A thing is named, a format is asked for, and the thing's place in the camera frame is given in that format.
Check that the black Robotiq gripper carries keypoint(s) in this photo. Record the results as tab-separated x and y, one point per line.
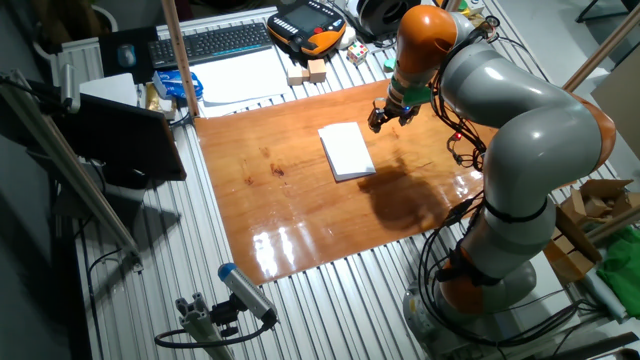
395	107

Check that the white paper sheet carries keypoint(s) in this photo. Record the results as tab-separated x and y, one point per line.
347	150

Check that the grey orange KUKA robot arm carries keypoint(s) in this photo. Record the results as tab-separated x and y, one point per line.
540	135

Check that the small green object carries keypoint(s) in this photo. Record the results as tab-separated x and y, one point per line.
389	65

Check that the colourful Rubik's cube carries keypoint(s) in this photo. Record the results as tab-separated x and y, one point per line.
357	53

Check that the large light wooden block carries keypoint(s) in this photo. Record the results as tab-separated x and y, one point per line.
317	70

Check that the white round object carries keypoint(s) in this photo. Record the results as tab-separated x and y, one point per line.
346	39

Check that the black filament spool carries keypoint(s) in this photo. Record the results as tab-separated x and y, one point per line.
385	17

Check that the small light wooden block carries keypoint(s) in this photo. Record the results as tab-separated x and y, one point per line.
296	76

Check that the orange black teach pendant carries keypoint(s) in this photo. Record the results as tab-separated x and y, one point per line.
305	25

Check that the small black white wheel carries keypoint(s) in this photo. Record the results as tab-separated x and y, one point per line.
492	21

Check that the glossy orange wooden board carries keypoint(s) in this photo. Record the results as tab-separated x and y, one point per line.
280	220

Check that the stack of white paper sheets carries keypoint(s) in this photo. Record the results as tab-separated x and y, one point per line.
240	80

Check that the black computer keyboard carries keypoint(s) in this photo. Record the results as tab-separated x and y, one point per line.
210	45

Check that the blue tissue pack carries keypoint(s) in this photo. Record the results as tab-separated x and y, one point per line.
175	84

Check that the open cardboard box with flaps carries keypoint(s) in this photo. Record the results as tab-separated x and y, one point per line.
597	205

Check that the wooden upright pole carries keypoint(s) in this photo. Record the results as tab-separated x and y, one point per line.
179	55

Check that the long slanted wooden pole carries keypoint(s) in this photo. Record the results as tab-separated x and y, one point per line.
605	47

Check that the cardboard box with wooden blocks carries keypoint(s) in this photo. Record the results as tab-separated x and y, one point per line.
575	260

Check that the brown cardboard panel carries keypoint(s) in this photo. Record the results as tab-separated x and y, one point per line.
622	105

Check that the white flat panel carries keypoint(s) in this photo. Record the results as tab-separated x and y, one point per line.
555	295

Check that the gold foil packet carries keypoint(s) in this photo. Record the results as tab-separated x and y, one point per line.
152	100

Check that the wooden slat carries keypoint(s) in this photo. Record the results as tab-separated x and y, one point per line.
615	225

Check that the black flat monitor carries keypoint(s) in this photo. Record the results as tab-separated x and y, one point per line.
120	135

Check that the grey rolled sheet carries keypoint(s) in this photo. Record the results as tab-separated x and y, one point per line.
602	295

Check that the grey computer mouse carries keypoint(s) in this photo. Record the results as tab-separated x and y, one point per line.
126	55

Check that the green cloth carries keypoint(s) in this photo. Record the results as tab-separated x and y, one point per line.
622	277

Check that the black mouse pad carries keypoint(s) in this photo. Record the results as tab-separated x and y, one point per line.
112	65

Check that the white flat box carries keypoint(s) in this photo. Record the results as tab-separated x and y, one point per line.
107	89

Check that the slanted aluminium beam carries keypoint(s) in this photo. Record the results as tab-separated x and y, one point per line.
75	170

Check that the silver webcam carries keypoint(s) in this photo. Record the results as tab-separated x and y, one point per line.
70	87

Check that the silver upright post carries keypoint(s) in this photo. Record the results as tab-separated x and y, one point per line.
452	5

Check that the grey camera with blue tip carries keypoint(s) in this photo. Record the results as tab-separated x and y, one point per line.
247	292

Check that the aluminium profile camera mount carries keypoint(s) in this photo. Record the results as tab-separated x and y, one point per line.
200	325

